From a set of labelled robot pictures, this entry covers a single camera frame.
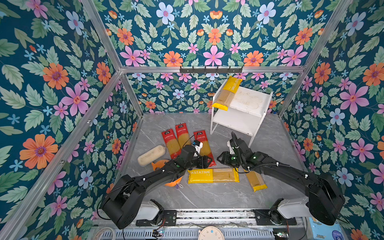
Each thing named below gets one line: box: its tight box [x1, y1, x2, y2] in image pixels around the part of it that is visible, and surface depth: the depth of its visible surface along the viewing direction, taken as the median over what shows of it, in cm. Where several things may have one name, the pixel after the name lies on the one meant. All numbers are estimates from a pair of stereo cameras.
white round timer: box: [198, 226, 225, 240], surface depth 69 cm
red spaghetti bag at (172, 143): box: [161, 128, 182, 160], surface depth 103 cm
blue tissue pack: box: [309, 217, 345, 240], surface depth 66 cm
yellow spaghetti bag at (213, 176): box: [187, 168, 240, 184], surface depth 87 cm
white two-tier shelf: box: [210, 79, 273, 148], surface depth 84 cm
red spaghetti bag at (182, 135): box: [175, 123, 192, 149], surface depth 110 cm
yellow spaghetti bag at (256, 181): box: [246, 170, 268, 192], surface depth 85 cm
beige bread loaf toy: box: [137, 145, 166, 166], surface depth 95 cm
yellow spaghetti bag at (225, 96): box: [211, 76, 243, 111], surface depth 84 cm
